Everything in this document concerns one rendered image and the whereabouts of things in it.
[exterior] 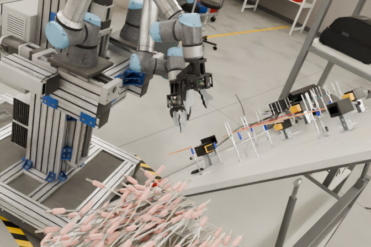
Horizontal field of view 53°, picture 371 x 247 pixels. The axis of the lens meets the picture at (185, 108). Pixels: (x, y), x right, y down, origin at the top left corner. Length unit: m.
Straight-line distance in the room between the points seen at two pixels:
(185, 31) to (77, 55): 0.64
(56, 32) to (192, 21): 0.60
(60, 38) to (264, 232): 1.20
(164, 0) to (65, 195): 1.44
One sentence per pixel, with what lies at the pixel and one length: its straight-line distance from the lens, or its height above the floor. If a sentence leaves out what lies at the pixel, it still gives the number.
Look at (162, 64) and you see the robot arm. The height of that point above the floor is 1.30.
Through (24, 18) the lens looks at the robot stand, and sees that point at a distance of 2.13.
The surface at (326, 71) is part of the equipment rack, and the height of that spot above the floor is 1.19.
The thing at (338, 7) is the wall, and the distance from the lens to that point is 9.12.
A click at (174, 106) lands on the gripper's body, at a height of 1.22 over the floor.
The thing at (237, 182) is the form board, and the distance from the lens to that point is 1.00.
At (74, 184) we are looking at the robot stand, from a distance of 2.56.
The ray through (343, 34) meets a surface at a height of 1.56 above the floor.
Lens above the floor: 1.96
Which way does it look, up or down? 29 degrees down
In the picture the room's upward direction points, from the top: 18 degrees clockwise
